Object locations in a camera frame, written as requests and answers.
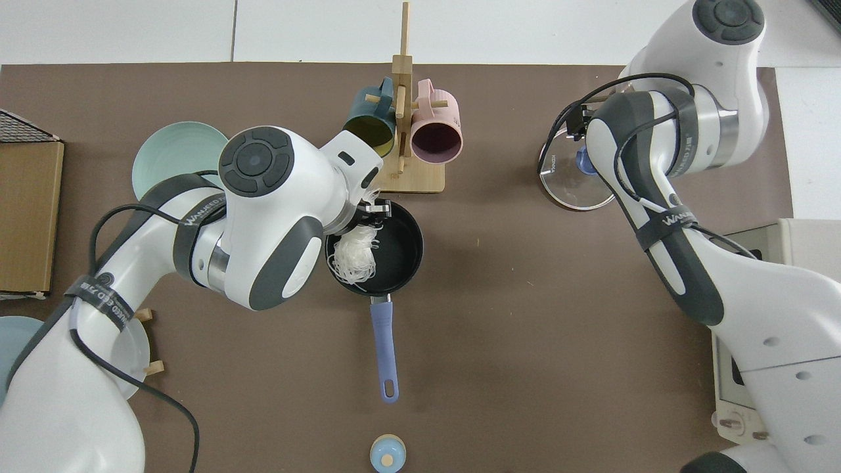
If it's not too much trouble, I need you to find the white vermicelli bundle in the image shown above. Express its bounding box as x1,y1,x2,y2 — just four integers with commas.
327,187,385,287

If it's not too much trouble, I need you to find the glass lid with blue knob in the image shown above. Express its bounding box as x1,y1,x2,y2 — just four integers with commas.
537,125,618,212

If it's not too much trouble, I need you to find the teal round plate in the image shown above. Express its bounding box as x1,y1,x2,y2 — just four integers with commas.
131,122,229,201

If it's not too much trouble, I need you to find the wooden plate rack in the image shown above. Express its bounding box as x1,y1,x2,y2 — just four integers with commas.
133,307,165,377

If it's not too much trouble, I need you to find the light blue plate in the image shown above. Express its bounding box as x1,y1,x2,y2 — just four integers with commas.
0,315,43,408

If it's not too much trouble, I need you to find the wooden cup stand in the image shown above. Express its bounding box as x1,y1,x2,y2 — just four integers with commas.
371,1,449,194

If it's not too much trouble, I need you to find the dark teal cup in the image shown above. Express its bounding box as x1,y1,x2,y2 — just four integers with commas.
342,78,397,159

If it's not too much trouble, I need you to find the pink ribbed cup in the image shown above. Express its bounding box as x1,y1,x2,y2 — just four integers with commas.
410,79,464,165

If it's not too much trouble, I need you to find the brown table cloth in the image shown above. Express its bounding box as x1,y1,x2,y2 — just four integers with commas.
0,62,794,473

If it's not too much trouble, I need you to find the small blue round thing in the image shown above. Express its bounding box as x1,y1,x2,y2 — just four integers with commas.
370,435,407,472

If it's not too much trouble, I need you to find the pale toaster oven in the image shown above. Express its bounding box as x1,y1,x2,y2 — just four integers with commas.
712,219,841,442

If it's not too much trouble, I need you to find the black pot with blue handle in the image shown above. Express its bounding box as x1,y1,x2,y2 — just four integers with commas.
325,199,424,403

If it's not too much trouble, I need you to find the wire basket with wooden floor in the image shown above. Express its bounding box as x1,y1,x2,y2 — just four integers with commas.
0,108,65,301

